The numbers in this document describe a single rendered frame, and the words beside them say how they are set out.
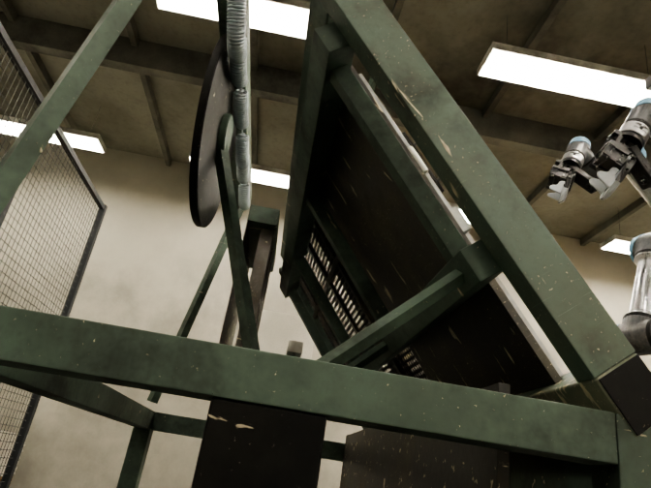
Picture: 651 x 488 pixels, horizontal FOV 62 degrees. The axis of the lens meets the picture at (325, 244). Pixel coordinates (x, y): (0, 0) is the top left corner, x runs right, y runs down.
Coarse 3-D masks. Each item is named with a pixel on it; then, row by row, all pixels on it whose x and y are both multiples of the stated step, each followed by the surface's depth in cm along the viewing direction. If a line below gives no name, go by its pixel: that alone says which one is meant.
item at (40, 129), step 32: (128, 0) 123; (224, 0) 192; (96, 32) 117; (224, 32) 206; (96, 64) 117; (64, 96) 111; (32, 128) 107; (32, 160) 106; (224, 160) 219; (0, 192) 102; (224, 192) 214; (448, 288) 115; (192, 320) 309; (384, 320) 110; (352, 352) 107; (384, 352) 183
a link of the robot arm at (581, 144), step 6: (576, 138) 199; (582, 138) 199; (570, 144) 199; (576, 144) 196; (582, 144) 196; (588, 144) 198; (570, 150) 195; (576, 150) 194; (582, 150) 195; (588, 150) 197; (588, 156) 196
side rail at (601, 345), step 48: (336, 0) 128; (384, 48) 124; (432, 96) 120; (432, 144) 116; (480, 144) 117; (480, 192) 112; (528, 240) 109; (528, 288) 106; (576, 288) 106; (576, 336) 102; (624, 336) 103
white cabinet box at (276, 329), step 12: (264, 312) 538; (276, 312) 540; (264, 324) 533; (276, 324) 535; (288, 324) 536; (300, 324) 538; (264, 336) 529; (276, 336) 530; (288, 336) 532; (300, 336) 533; (264, 348) 524; (276, 348) 526; (312, 348) 530
